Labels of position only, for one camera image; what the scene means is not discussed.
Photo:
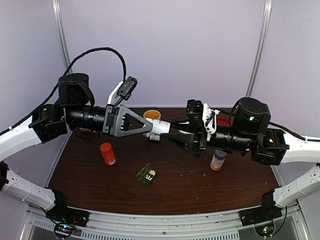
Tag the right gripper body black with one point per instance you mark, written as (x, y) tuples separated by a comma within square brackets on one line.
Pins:
[(199, 142)]

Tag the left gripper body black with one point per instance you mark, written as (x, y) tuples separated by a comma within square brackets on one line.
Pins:
[(110, 119)]

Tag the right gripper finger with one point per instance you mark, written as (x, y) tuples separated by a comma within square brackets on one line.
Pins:
[(182, 120), (181, 140)]

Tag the small white pill bottle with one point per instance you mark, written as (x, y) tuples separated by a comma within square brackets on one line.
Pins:
[(160, 127)]

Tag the orange bottle cap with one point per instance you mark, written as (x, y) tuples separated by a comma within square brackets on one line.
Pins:
[(105, 147)]

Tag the large orange pill bottle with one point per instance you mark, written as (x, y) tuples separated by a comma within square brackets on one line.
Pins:
[(109, 158)]

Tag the green pill organizer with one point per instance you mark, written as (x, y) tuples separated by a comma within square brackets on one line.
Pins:
[(146, 175)]

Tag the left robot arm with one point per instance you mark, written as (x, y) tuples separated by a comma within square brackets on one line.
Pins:
[(75, 108)]

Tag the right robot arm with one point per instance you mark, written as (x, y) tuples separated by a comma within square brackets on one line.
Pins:
[(249, 130)]

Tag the amber bottle grey cap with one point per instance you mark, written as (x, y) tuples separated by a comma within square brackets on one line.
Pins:
[(218, 159)]

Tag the floral mug yellow inside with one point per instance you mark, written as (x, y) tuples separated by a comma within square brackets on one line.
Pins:
[(152, 114)]

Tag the small white lying bottle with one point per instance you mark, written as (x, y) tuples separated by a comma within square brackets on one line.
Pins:
[(153, 137)]

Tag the red floral plate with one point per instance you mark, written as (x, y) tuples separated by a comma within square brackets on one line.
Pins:
[(222, 122)]

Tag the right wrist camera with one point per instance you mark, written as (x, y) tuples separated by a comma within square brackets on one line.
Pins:
[(194, 112)]

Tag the aluminium front rail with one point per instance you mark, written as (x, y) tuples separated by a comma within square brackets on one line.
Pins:
[(224, 225)]

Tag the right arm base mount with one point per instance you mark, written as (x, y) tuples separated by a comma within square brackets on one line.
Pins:
[(266, 212)]

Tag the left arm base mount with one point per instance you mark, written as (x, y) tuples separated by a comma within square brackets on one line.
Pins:
[(62, 213)]

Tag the left aluminium frame post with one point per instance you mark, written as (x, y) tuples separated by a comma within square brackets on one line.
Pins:
[(61, 32)]

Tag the aluminium frame post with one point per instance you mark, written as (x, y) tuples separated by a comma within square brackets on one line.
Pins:
[(61, 32), (264, 31)]

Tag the right aluminium frame post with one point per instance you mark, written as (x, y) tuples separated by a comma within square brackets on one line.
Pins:
[(264, 31)]

